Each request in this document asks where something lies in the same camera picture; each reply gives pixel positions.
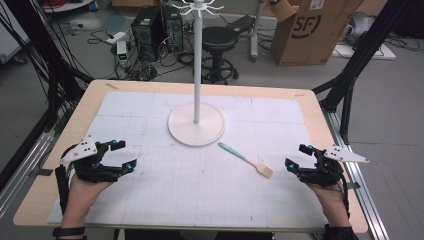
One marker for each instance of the small white device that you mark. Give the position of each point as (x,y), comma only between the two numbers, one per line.
(122,51)

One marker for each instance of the grey appliance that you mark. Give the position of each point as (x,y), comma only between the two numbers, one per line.
(361,26)

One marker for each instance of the small black computer tower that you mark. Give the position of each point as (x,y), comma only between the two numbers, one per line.
(173,28)

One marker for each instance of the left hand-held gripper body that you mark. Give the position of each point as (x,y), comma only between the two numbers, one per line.
(81,150)

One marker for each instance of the white grid mat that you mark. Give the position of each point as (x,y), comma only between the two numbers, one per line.
(166,186)

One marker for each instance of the white power strip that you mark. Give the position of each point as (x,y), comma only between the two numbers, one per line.
(116,37)

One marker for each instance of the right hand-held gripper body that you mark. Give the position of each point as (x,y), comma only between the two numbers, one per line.
(328,166)

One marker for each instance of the black wristband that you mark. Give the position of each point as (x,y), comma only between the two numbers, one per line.
(68,231)

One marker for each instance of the white hook rack stand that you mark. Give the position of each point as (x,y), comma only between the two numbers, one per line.
(197,66)

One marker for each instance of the white flat board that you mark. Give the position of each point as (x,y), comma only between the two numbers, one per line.
(386,52)

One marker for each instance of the person's left hand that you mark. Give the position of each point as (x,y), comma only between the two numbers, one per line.
(80,195)

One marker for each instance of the large black computer tower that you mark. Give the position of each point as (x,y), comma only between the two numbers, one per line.
(148,31)

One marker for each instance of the aluminium rail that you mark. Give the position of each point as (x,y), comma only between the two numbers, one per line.
(360,186)
(20,173)

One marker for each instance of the tan tape strip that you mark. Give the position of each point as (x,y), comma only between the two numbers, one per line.
(111,86)

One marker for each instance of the black metal frame stand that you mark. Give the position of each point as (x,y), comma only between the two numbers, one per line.
(360,60)
(50,66)

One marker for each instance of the brown cardboard box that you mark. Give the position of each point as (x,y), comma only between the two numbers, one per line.
(310,36)

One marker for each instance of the person's right hand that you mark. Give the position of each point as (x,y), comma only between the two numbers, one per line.
(330,200)

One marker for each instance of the black round stool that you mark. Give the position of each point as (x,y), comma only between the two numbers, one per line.
(219,38)

